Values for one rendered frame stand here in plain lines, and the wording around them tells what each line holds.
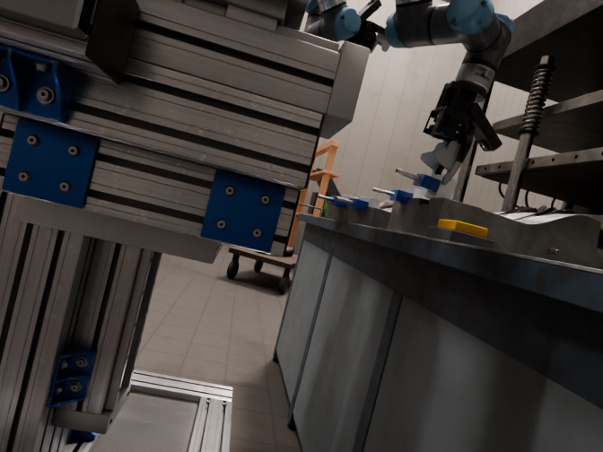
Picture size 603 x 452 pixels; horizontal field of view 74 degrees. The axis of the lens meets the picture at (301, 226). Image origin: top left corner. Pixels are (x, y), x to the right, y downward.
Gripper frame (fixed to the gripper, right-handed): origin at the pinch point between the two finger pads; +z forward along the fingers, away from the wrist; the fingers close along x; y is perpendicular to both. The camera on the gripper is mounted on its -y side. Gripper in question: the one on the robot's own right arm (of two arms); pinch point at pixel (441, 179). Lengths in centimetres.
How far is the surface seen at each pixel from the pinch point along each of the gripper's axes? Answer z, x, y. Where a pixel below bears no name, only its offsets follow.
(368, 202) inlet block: 10.2, -25.2, 6.0
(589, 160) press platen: -34, -50, -75
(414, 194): 4.6, -8.5, 1.3
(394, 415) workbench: 47, 18, 0
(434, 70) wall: -269, -657, -222
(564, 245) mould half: 4.1, 8.4, -28.0
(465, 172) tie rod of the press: -25, -123, -70
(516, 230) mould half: 5.1, 8.4, -15.8
